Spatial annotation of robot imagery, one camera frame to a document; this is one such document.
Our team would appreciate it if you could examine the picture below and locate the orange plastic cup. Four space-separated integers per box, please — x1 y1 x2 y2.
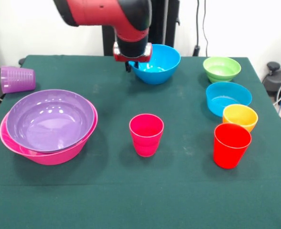
222 104 259 133

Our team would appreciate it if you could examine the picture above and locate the magenta plastic cup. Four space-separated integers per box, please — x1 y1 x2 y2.
129 114 164 157

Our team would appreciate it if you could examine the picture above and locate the purple plastic cup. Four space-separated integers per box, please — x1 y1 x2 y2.
0 66 36 94

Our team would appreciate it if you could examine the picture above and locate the green plastic bowl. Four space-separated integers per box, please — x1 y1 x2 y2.
203 56 242 83

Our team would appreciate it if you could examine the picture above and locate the purple plastic bowl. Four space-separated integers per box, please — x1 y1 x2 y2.
6 89 95 153

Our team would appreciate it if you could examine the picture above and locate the shallow light blue plastic bowl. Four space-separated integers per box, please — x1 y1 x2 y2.
205 82 253 118

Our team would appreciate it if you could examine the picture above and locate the dark green tablecloth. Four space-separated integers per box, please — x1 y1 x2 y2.
0 54 281 229

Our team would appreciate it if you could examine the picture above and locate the red plastic cup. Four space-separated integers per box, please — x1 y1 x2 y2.
213 123 252 170

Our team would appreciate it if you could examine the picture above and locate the black hanging wall cable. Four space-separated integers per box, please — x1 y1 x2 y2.
193 0 209 57

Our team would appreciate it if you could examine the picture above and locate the large light blue plastic bowl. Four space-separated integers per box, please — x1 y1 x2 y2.
128 44 181 85

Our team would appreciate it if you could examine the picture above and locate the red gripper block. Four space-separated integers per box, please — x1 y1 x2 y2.
113 42 153 72

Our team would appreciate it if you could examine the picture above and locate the large pink plastic bowl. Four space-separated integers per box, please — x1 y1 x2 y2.
0 97 98 166

